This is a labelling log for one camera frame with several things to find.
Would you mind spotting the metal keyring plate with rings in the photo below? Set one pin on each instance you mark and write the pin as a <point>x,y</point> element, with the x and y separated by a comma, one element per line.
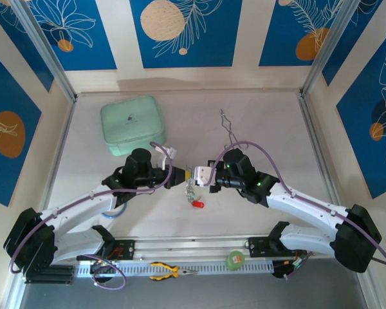
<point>189,191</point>

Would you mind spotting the aluminium corner post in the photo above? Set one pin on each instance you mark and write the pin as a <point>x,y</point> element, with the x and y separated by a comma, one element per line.
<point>324,48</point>
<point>45,48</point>

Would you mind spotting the green tape roll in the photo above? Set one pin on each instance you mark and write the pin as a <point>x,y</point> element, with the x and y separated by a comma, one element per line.
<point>234,260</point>

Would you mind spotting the aluminium front rail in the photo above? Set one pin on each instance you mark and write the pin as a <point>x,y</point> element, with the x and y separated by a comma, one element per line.
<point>193,248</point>

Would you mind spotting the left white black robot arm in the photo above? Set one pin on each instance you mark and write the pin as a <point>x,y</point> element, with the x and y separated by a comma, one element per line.
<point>80,206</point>

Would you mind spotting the yellow black pliers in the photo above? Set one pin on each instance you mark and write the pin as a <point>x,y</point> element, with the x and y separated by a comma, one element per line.
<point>167,267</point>

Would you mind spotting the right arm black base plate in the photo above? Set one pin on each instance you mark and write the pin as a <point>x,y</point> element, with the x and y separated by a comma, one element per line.
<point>255,246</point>

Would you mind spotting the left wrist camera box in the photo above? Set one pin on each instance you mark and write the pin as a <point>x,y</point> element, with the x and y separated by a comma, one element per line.
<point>169,153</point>

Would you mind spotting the black ridged block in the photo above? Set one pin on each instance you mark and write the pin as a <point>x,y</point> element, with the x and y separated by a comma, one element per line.
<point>64,273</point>

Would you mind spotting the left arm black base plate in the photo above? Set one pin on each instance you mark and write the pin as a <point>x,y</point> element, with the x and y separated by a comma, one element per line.
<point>127,248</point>

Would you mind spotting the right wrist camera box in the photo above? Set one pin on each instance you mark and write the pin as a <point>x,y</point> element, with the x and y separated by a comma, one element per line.
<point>202,174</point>

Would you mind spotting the aluminium side rail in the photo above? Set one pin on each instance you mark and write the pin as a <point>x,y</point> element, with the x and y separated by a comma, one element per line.
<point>305,112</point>
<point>63,141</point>

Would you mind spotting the red tag key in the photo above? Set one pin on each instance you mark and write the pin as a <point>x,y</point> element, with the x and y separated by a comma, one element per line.
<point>197,204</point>

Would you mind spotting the metal crucible tongs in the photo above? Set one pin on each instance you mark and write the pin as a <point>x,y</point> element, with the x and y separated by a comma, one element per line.
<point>222,111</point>

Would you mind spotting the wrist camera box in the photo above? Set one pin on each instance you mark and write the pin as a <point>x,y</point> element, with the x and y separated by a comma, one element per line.
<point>202,174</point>
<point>169,153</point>

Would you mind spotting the blue tape roll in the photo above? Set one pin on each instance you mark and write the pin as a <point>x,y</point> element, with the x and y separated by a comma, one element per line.
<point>111,216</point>

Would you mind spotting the mint green zip case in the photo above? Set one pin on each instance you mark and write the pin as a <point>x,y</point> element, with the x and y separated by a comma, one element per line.
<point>128,119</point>

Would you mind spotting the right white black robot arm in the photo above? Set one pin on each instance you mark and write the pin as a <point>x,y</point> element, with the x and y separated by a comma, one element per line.
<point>302,202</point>

